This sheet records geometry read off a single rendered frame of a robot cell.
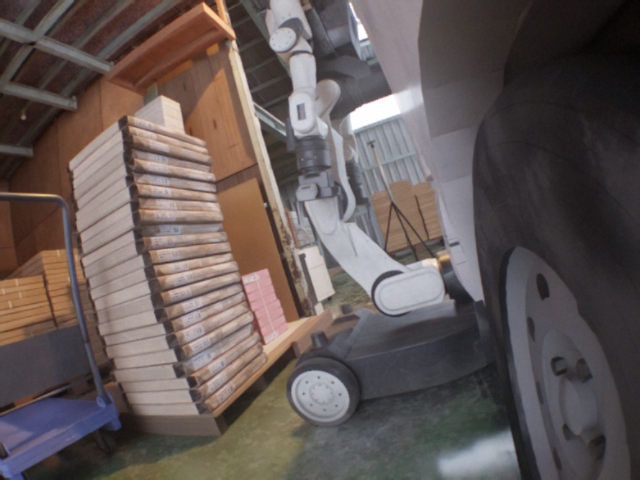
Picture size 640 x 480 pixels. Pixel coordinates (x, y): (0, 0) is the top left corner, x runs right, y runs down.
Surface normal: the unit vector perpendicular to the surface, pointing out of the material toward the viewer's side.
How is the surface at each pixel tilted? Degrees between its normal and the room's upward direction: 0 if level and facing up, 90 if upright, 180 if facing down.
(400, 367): 90
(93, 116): 90
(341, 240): 115
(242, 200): 90
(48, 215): 90
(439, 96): 157
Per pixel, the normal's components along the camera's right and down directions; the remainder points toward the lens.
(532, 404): -0.87, -0.13
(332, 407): -0.31, 0.06
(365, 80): -0.17, 0.43
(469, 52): 0.26, 0.95
